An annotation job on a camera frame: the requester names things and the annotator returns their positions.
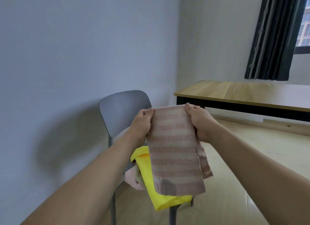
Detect person's right forearm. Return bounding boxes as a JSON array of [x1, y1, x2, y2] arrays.
[[206, 125, 310, 225]]

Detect person's right hand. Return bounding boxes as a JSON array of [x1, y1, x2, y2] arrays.
[[185, 102, 220, 144]]

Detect dark grey curtain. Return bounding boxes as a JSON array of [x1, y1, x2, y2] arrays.
[[244, 0, 310, 82]]

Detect yellow cloth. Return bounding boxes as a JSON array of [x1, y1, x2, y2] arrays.
[[130, 145, 193, 212]]

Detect person's left hand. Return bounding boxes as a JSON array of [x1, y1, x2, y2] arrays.
[[127, 108, 155, 148]]

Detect person's left forearm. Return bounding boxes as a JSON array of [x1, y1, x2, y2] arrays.
[[20, 133, 142, 225]]

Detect grey plastic chair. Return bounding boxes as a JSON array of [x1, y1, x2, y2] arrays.
[[98, 90, 195, 225]]

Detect wooden table with black legs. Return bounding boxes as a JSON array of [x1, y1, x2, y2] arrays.
[[173, 80, 310, 123]]

